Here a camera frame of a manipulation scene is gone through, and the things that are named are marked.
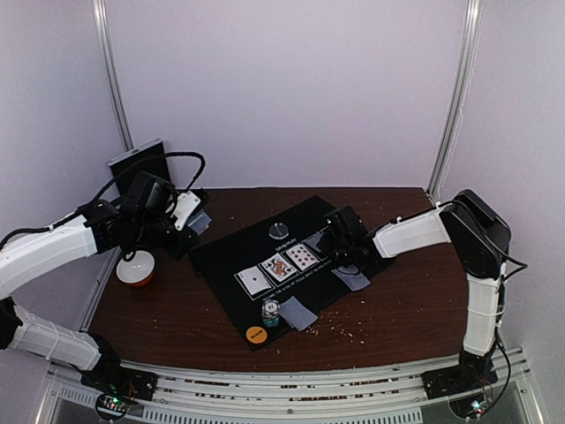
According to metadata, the aluminium frame post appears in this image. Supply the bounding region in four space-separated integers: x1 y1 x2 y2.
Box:
426 0 484 201
92 0 133 151

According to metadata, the black braided cable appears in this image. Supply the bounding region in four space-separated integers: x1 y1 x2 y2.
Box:
79 151 207 208

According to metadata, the aluminium frame post right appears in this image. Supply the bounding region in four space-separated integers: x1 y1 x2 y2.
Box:
426 0 484 201

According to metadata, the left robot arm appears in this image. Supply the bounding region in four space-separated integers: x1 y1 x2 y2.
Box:
1 172 208 392

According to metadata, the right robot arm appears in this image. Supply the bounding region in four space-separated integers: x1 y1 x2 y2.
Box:
318 190 512 390

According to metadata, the black poker mat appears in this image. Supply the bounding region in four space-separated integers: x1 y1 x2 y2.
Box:
189 195 392 350

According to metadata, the blue playing card deck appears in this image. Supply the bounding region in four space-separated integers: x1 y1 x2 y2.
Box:
186 210 212 235

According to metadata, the queen face card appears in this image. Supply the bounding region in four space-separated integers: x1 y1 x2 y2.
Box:
260 254 298 283

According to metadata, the face down community card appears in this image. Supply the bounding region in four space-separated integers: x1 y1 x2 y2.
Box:
304 231 328 257

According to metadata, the orange white bowl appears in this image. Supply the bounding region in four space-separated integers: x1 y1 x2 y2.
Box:
116 251 155 287

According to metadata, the dealt playing card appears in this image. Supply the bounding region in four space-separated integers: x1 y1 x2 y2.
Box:
341 272 371 292
280 297 318 331
331 267 357 282
289 304 318 331

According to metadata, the ace of diamonds card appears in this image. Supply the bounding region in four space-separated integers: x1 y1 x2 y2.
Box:
236 266 272 296

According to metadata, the clear dealer button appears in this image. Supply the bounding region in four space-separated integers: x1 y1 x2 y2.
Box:
268 223 290 240

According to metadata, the aluminium frame post left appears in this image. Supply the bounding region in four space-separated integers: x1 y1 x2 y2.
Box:
92 0 133 151

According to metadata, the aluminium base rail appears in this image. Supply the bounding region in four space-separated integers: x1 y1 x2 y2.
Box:
41 346 538 424

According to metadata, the aluminium poker chip case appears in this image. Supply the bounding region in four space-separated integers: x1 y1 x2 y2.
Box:
108 139 170 195

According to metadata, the ten of diamonds card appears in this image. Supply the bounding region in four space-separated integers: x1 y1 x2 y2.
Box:
285 244 319 271

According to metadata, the multicolour poker chip stack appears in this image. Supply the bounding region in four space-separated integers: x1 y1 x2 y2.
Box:
261 299 281 328

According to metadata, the orange big blind button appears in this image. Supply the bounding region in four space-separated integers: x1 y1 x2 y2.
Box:
245 326 268 345

